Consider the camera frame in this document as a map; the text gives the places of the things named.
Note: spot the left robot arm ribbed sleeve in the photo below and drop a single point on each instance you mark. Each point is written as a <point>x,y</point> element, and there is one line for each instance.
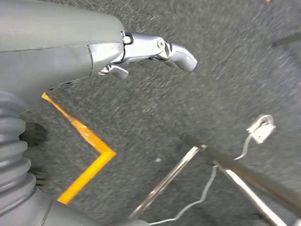
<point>13,149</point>

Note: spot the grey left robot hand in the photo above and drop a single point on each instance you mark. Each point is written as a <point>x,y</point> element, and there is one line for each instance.
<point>47,46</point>

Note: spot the yellow floor tape square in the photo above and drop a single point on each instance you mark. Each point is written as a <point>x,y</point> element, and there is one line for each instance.
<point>93,142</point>

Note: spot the white power strip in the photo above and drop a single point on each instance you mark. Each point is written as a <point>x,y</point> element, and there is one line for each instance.
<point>262,129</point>

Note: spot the large stainless steel workbench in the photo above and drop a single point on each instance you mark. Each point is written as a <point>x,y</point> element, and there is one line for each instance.
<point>259,184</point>

